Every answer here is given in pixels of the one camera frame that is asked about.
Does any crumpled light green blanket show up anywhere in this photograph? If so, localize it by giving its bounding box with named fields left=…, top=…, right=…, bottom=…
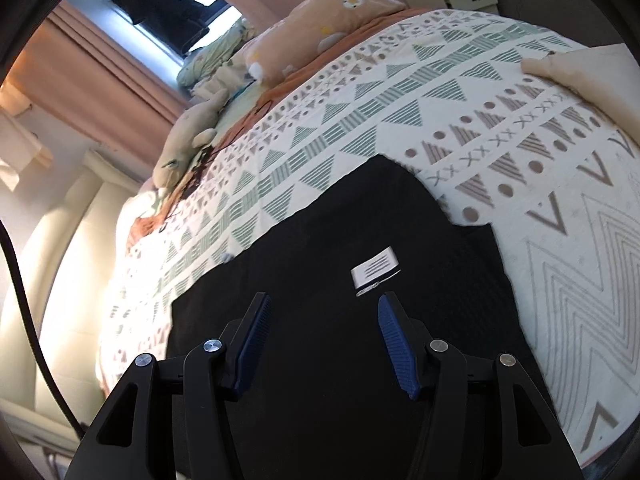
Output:
left=177, top=18, right=257, bottom=102

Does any cream padded headboard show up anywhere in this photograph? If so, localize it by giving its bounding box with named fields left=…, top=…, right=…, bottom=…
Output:
left=1, top=151, right=140, bottom=455

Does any folded beige cloth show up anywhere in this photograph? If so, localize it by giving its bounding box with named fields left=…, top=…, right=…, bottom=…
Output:
left=521, top=44, right=640, bottom=143

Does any patterned white duvet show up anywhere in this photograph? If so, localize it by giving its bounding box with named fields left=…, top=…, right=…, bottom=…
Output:
left=96, top=10, right=639, bottom=466

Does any black charger with cable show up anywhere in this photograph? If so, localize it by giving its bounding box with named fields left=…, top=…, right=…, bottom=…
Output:
left=159, top=146, right=214, bottom=233

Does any black button-up shirt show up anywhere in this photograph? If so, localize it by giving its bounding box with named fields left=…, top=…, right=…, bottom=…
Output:
left=167, top=155, right=544, bottom=479

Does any pink curtain left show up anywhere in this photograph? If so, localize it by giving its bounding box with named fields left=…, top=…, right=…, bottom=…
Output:
left=8, top=2, right=186, bottom=142

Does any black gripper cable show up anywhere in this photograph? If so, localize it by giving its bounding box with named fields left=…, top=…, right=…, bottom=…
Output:
left=0, top=219, right=87, bottom=441

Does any peach cartoon pillow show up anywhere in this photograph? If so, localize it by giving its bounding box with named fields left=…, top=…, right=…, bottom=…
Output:
left=243, top=0, right=406, bottom=87

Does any beige seal plush toy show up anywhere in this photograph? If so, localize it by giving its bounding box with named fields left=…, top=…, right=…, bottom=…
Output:
left=152, top=88, right=229, bottom=192

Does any black hanging jacket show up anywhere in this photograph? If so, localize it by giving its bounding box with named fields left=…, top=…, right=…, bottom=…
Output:
left=115, top=0, right=208, bottom=56

